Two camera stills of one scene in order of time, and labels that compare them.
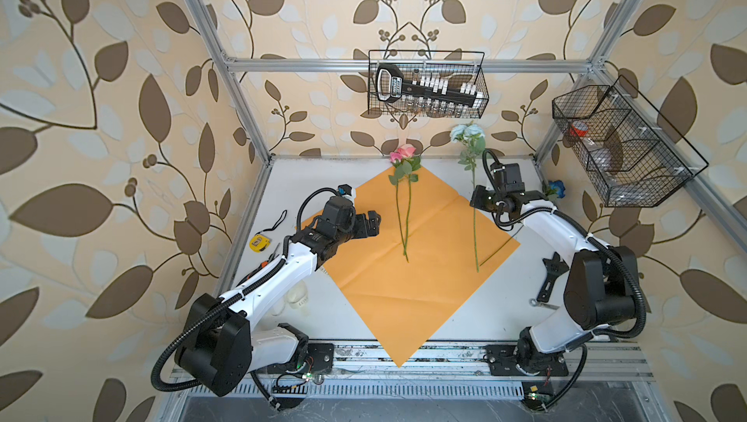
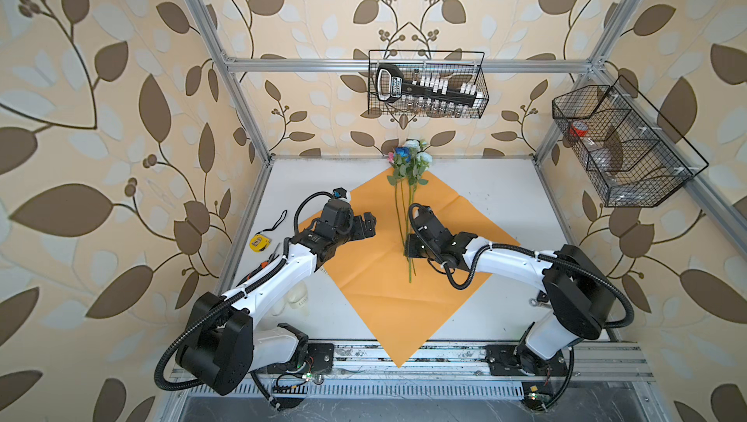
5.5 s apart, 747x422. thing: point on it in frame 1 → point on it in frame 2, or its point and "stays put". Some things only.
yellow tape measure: [260, 243] stays put
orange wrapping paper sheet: [433, 251] stays put
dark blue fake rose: [553, 190] → [405, 172]
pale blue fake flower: [473, 136] → [412, 170]
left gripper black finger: [360, 228] stays put
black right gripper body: [487, 198] → [416, 249]
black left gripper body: [341, 235] stays put
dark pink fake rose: [400, 168] stays put
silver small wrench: [534, 302] stays put
